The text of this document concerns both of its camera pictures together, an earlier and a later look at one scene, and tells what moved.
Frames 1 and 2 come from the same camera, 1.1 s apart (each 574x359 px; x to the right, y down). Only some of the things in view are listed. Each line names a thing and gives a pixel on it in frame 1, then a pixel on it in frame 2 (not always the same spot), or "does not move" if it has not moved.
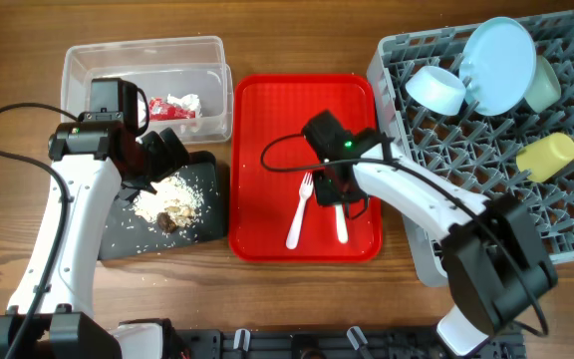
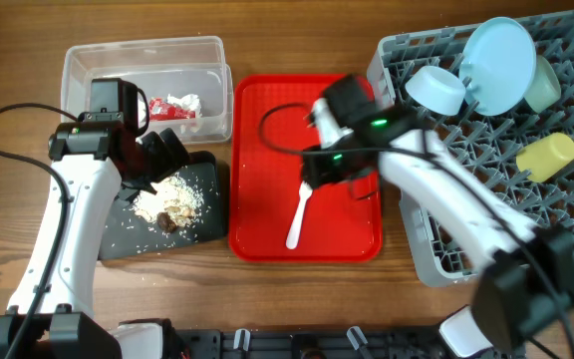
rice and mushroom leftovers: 175,204 does not move
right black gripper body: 335,187 -> 320,171
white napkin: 190,101 does not move
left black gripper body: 158,160 does not move
